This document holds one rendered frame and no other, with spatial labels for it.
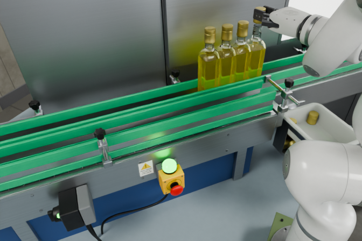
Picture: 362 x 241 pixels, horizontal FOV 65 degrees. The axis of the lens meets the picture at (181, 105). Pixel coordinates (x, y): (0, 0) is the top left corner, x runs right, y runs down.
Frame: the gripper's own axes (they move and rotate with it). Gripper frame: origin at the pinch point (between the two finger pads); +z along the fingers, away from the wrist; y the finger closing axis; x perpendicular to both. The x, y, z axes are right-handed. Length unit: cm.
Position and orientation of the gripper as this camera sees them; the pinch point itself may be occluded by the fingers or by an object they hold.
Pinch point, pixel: (263, 13)
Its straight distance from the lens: 96.7
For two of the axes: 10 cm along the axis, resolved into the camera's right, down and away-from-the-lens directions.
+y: -8.0, 3.8, -4.6
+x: 0.2, 7.9, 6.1
